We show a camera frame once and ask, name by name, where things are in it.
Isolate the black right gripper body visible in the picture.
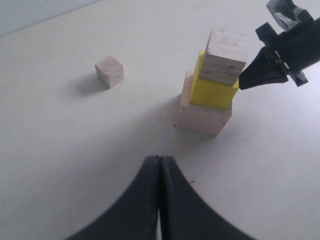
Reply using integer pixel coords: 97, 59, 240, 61
255, 18, 320, 87

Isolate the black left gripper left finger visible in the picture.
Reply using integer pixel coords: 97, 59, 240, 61
68, 156, 160, 240

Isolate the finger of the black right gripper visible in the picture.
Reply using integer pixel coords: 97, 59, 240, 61
239, 47, 277, 88
240, 67, 288, 90

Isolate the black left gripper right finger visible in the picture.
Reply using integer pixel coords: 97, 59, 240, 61
159, 156, 252, 240

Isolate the medium plywood cube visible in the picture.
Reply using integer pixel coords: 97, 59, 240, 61
199, 28, 249, 86

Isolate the yellow cube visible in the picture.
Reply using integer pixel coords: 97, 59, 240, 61
189, 50, 239, 109

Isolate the large light wooden cube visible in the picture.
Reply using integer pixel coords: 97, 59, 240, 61
175, 70, 232, 136

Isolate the small light wooden cube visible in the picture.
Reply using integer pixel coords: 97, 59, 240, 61
94, 55, 125, 88

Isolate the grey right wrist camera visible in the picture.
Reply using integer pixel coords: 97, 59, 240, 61
266, 0, 314, 32

